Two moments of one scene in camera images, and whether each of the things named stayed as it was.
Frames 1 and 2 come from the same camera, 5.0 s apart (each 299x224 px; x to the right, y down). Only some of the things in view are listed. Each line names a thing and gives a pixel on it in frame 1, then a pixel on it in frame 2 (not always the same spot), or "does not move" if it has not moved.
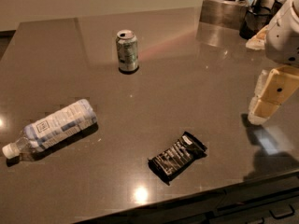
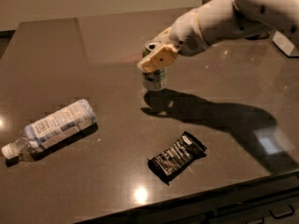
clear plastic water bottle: x=55 y=127 does not move
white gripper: x=284 y=37 -> x=186 y=32
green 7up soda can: x=127 y=50 -> x=153 y=80
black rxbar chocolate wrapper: x=177 y=158 does not move
